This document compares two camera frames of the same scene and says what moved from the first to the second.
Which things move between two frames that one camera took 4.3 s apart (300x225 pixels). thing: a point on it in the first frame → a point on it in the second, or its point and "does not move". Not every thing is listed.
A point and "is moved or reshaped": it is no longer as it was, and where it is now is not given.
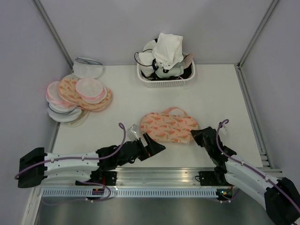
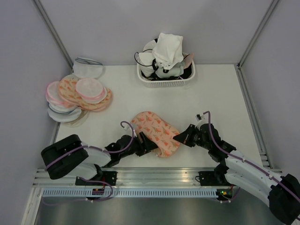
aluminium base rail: x=145 y=178 does not move
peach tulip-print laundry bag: x=173 y=124 is moved or reshaped
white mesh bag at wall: x=85 y=68 does not move
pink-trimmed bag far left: x=53 y=96 does not move
